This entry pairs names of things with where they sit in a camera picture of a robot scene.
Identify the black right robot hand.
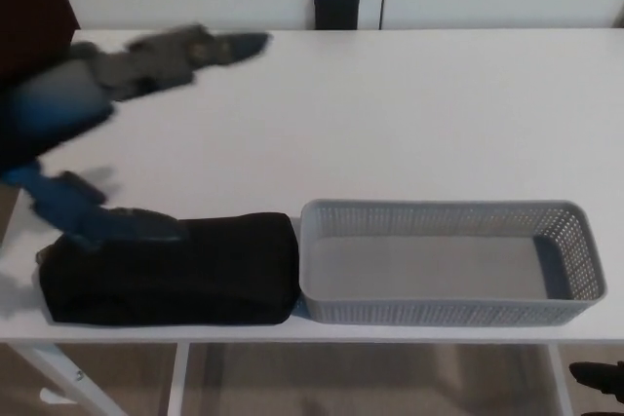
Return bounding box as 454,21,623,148
568,360,624,397

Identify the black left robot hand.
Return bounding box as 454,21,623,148
0,21,273,247

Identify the black fabric pencil case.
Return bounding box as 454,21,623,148
36,211,301,328

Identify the grey perforated plastic basket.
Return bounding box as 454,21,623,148
299,199,609,327

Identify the white metal table leg frame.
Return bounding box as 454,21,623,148
547,343,574,416
9,342,192,416

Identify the black wall box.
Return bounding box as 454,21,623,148
313,0,361,30

